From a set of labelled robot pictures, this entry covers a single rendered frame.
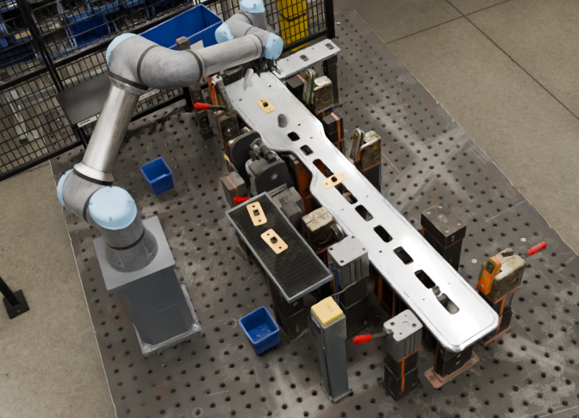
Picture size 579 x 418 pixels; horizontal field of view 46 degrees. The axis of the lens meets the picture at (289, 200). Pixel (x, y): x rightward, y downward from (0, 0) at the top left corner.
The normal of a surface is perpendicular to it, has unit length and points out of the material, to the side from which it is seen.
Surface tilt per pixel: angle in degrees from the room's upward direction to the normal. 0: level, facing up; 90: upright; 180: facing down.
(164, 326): 90
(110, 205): 7
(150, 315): 90
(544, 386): 0
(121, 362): 0
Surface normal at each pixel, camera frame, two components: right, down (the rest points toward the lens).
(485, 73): -0.11, -0.65
